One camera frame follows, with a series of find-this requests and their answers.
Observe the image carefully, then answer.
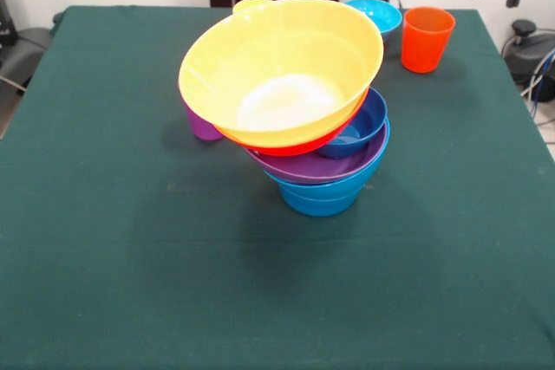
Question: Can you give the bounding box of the small light blue bowl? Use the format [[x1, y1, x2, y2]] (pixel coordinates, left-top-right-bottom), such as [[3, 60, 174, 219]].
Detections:
[[279, 187, 362, 217]]

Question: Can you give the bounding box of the large yellow plastic bowl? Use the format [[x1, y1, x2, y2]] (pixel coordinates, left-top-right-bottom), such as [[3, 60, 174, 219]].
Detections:
[[178, 0, 385, 149]]

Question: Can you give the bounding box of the orange-red plastic cup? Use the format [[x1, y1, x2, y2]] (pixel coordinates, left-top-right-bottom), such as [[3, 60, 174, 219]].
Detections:
[[400, 6, 456, 75]]

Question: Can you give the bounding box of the dark green tablecloth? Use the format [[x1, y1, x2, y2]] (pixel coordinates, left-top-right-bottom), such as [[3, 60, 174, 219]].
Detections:
[[0, 5, 555, 370]]

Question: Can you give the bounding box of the yellow plastic cup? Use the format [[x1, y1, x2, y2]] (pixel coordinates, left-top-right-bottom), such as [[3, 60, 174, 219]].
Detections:
[[232, 0, 274, 18]]

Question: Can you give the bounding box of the small cyan plastic bowl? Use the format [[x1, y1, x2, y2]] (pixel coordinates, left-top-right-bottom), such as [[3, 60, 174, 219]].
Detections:
[[344, 0, 403, 44]]

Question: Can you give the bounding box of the purple plastic cup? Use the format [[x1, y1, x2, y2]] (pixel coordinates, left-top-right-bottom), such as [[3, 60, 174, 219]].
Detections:
[[180, 99, 224, 142]]

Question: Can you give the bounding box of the large purple plastic bowl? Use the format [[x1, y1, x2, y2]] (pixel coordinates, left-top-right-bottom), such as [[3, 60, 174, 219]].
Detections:
[[243, 116, 390, 185]]

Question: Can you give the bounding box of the medium light blue bowl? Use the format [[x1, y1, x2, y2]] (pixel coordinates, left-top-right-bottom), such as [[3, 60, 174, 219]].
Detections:
[[263, 116, 392, 200]]

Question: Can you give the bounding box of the orange shallow plastic bowl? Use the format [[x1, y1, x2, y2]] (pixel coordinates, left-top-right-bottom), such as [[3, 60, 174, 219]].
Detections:
[[177, 79, 369, 158]]

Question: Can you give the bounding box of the small dark blue bowl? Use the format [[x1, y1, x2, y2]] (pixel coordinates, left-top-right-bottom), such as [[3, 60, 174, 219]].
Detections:
[[316, 87, 389, 160]]

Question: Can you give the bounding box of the blue cable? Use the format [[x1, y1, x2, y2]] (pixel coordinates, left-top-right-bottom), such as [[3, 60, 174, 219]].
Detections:
[[531, 49, 555, 105]]

